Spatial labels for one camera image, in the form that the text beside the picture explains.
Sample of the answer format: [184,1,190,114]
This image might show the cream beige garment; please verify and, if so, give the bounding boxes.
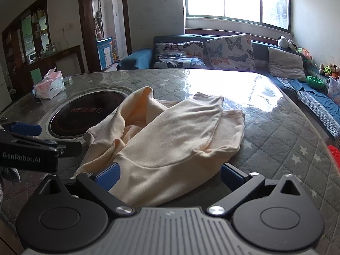
[77,87,245,208]

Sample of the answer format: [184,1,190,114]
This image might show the round black induction cooktop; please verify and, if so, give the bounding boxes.
[38,87,132,140]

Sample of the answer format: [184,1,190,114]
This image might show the pink white tissue pack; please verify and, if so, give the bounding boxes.
[34,68,65,100]

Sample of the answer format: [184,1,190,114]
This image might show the grey star quilted table cover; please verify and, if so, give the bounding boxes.
[1,69,339,254]

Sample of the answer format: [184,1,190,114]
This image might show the dark wooden sideboard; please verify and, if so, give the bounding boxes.
[18,45,85,78]

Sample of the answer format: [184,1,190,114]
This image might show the dark wooden display cabinet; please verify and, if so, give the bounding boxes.
[2,0,51,69]

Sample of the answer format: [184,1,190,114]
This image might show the red basket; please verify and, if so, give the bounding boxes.
[327,145,340,171]

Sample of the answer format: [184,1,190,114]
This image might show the blue white small cabinet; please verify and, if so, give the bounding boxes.
[96,37,114,70]

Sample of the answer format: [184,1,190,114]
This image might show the blue cloth on sofa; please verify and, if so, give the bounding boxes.
[289,79,339,123]

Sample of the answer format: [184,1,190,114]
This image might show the green bowl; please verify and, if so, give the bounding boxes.
[307,76,324,89]

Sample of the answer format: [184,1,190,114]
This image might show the grey plain cushion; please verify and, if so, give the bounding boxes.
[268,47,307,82]

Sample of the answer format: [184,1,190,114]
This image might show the blue corner sofa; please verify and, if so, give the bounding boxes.
[117,34,339,144]

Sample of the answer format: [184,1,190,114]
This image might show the right butterfly cushion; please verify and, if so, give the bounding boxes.
[206,34,255,71]

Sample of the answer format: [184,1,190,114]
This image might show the butterfly cushion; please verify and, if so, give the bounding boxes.
[206,34,255,71]
[154,41,207,69]

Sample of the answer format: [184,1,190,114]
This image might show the left butterfly cushion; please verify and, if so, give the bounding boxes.
[154,41,207,69]

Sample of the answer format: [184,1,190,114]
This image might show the colourful plush toys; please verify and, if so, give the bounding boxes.
[319,63,340,80]

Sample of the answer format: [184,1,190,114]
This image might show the black white plush toy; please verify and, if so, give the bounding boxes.
[277,35,297,52]

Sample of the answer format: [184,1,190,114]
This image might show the dark wooden door frame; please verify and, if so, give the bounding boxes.
[78,0,133,72]

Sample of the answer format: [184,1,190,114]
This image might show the window with green frame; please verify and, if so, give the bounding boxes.
[185,0,290,32]

